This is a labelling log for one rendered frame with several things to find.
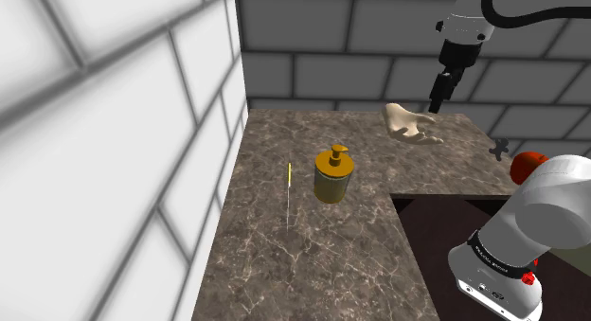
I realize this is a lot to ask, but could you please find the red round object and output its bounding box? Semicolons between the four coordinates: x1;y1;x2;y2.
509;151;551;187

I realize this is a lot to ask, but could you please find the dark robot stand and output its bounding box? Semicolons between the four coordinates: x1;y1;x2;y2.
391;194;591;321

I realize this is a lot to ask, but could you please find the small dark figure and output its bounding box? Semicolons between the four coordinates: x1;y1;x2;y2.
489;137;510;162

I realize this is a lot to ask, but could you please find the thin yellow-handled tool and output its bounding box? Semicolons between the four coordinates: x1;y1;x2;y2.
285;161;293;234

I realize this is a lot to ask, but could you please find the gold soap dispenser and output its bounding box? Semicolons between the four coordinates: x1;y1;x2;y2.
313;144;356;205

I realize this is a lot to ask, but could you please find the beige hand figure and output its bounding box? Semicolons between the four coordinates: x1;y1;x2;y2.
380;102;445;147

